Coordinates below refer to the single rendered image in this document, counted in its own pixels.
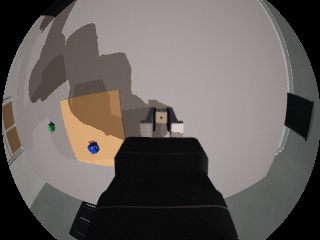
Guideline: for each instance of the green die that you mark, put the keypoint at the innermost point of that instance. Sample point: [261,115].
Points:
[51,127]

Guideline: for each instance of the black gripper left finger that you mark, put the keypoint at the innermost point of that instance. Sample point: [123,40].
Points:
[148,126]

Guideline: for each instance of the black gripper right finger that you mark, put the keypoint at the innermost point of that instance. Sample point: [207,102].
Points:
[175,128]

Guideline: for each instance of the white die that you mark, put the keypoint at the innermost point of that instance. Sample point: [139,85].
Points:
[161,116]

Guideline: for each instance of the blue die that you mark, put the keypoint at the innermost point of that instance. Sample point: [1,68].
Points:
[93,148]

